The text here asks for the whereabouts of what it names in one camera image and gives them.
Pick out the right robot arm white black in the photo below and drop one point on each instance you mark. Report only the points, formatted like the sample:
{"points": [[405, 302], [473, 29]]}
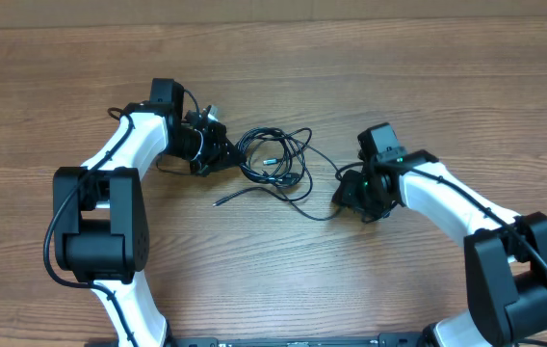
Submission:
{"points": [[505, 253]]}

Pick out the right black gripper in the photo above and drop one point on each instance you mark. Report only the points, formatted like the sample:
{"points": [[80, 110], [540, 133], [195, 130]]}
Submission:
{"points": [[348, 198]]}

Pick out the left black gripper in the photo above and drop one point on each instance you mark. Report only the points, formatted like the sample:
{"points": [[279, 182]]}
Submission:
{"points": [[222, 152]]}

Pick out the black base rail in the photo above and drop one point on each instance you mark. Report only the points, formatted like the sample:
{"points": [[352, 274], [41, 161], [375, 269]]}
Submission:
{"points": [[302, 341]]}

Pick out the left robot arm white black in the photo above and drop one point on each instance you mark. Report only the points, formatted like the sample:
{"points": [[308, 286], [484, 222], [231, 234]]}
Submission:
{"points": [[98, 238]]}

